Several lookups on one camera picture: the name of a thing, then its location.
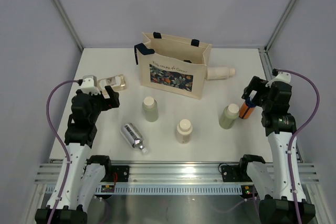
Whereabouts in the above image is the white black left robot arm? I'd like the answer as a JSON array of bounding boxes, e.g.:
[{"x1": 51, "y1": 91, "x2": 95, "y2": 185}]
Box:
[{"x1": 35, "y1": 86, "x2": 120, "y2": 223}]

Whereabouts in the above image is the right aluminium frame post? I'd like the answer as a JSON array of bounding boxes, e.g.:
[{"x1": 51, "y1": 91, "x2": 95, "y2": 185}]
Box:
[{"x1": 264, "y1": 0, "x2": 298, "y2": 52}]

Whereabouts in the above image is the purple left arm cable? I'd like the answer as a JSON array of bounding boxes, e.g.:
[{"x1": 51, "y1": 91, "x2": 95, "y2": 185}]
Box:
[{"x1": 46, "y1": 79, "x2": 81, "y2": 224}]

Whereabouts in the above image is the white lotion bottle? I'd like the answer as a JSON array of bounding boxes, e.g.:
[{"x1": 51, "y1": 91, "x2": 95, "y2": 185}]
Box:
[{"x1": 206, "y1": 66, "x2": 236, "y2": 80}]

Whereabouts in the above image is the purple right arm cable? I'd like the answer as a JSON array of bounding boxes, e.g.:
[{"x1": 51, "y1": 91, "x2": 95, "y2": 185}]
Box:
[{"x1": 275, "y1": 69, "x2": 320, "y2": 224}]

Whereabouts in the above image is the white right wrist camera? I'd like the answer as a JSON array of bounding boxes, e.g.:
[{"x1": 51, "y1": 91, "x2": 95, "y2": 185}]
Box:
[{"x1": 265, "y1": 69, "x2": 291, "y2": 88}]

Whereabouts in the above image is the aluminium mounting rail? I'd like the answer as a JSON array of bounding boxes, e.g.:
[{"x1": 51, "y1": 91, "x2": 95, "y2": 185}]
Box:
[{"x1": 34, "y1": 160, "x2": 319, "y2": 185}]

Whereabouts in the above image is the clear square perfume bottle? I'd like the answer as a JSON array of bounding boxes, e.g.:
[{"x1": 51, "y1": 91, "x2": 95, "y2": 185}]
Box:
[{"x1": 97, "y1": 74, "x2": 127, "y2": 98}]

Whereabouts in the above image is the aluminium frame post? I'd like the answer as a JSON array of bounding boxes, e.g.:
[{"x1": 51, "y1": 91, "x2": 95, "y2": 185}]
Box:
[
  {"x1": 264, "y1": 0, "x2": 298, "y2": 52},
  {"x1": 51, "y1": 0, "x2": 85, "y2": 52}
]

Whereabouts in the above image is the floral canvas tote bag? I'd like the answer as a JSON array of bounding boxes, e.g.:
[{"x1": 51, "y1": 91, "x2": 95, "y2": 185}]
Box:
[{"x1": 134, "y1": 32, "x2": 212, "y2": 99}]

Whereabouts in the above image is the orange navy spray bottle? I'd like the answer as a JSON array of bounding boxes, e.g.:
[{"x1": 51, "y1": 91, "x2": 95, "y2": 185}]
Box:
[{"x1": 239, "y1": 91, "x2": 256, "y2": 119}]

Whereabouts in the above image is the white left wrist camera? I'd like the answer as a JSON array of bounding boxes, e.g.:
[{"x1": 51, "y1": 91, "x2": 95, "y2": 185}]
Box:
[{"x1": 78, "y1": 75, "x2": 100, "y2": 95}]

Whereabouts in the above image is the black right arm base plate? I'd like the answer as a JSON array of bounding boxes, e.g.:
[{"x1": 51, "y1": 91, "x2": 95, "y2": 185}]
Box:
[{"x1": 219, "y1": 164, "x2": 242, "y2": 182}]

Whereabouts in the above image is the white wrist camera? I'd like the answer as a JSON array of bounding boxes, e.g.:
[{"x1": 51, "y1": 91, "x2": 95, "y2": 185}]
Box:
[
  {"x1": 265, "y1": 69, "x2": 291, "y2": 88},
  {"x1": 78, "y1": 75, "x2": 100, "y2": 95}
]

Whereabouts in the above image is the cream bottle white cap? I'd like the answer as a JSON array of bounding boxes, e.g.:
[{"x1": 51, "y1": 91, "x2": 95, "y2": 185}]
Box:
[{"x1": 176, "y1": 119, "x2": 193, "y2": 144}]

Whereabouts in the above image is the white slotted cable duct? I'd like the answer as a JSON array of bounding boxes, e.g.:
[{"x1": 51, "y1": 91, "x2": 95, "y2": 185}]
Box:
[{"x1": 95, "y1": 184, "x2": 242, "y2": 195}]

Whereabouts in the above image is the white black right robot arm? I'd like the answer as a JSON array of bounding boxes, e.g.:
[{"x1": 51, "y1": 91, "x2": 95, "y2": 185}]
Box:
[{"x1": 238, "y1": 72, "x2": 316, "y2": 223}]

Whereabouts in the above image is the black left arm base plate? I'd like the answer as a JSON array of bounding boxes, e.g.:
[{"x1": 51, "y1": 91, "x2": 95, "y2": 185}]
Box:
[{"x1": 104, "y1": 165, "x2": 130, "y2": 183}]

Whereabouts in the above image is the silver metallic bottle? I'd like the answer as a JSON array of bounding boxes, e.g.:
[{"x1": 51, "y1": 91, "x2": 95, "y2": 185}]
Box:
[{"x1": 120, "y1": 123, "x2": 148, "y2": 154}]

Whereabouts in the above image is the green bottle white cap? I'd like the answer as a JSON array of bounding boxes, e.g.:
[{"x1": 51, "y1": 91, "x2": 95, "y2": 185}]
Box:
[
  {"x1": 142, "y1": 96, "x2": 159, "y2": 122},
  {"x1": 219, "y1": 103, "x2": 239, "y2": 130}
]

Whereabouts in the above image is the left aluminium frame post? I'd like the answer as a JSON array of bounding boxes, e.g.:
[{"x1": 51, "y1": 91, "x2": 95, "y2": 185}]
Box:
[{"x1": 51, "y1": 0, "x2": 85, "y2": 52}]

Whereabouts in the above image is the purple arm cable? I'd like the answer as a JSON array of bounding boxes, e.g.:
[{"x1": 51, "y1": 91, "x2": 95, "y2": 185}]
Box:
[
  {"x1": 275, "y1": 69, "x2": 320, "y2": 224},
  {"x1": 46, "y1": 79, "x2": 81, "y2": 224}
]

